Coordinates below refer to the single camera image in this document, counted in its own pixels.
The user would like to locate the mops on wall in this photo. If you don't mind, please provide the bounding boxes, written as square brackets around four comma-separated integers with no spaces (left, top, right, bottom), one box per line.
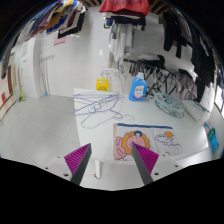
[39,54,54,97]

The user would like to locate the black folding drying rack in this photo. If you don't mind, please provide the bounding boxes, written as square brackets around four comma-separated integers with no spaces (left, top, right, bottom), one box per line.
[123,53,179,98]

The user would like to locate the white wire clothes hanger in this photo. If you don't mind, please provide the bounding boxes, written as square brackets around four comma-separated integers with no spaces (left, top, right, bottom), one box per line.
[79,111,135,130]

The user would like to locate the purple wire clothes hangers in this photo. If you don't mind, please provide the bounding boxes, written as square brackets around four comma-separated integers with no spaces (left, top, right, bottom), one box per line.
[69,92,126,121]

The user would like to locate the long white board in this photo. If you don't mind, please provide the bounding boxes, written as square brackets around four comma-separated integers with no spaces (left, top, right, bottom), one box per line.
[182,99,212,127]

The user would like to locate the red hanging garment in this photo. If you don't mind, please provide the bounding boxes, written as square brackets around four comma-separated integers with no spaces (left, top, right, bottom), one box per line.
[98,0,150,17]

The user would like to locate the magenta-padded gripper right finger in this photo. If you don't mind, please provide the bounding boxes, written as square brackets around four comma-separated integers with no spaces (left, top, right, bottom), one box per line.
[130,142,184,186]

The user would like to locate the grey garment on rack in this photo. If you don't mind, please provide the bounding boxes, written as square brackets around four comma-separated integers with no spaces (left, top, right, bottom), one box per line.
[175,68,198,101]

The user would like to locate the white hanging garments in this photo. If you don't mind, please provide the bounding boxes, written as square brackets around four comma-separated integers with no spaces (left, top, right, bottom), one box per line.
[108,19,134,68]

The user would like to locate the teal bags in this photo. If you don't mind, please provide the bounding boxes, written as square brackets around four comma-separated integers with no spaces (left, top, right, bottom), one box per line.
[203,121,220,155]

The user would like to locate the cartoon print towel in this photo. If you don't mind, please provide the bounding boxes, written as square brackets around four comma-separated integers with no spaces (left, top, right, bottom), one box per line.
[112,122,184,162]

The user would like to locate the blue detergent bottle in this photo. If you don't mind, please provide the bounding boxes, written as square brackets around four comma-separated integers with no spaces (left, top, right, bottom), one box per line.
[128,72,148,102]

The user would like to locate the yellow caution floor sign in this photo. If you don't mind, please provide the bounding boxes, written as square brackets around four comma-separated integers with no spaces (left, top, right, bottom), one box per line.
[95,78,110,92]

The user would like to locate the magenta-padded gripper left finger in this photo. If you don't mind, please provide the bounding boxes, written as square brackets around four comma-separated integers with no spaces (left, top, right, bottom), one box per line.
[42,142,93,187]

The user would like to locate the row of dark hanging clothes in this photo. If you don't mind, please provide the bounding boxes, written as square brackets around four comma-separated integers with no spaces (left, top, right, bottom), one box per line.
[162,11,216,103]

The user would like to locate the white clip drying hanger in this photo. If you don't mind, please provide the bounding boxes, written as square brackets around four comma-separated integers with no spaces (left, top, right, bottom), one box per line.
[99,67,127,84]

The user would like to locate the row of colourful hanging clothes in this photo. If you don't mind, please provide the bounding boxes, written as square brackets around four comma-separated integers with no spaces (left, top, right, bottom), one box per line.
[16,0,88,44]

